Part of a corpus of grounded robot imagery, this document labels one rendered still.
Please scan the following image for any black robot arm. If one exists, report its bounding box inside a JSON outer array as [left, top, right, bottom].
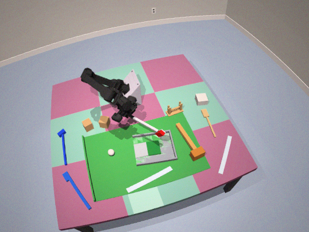
[[81, 68, 137, 115]]

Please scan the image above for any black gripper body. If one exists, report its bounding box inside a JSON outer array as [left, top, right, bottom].
[[112, 95, 137, 123]]

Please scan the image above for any white ball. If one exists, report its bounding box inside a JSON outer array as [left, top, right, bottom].
[[108, 149, 114, 155]]

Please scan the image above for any orange cube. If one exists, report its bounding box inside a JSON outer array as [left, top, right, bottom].
[[98, 115, 110, 128], [82, 118, 94, 132]]

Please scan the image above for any white flat bar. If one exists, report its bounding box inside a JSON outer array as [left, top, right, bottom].
[[219, 136, 232, 174], [126, 166, 173, 193]]

